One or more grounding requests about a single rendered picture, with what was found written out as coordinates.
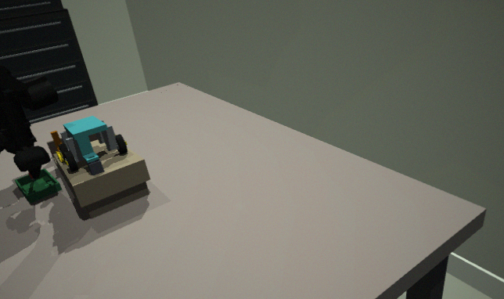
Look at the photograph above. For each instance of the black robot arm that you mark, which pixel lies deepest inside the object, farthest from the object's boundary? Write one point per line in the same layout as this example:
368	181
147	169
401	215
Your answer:
32	94

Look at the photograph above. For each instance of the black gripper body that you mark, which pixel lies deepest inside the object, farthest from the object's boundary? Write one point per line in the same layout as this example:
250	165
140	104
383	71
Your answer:
20	136

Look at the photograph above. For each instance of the green tray rim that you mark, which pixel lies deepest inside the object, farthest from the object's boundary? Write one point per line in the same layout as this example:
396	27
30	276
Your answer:
42	192

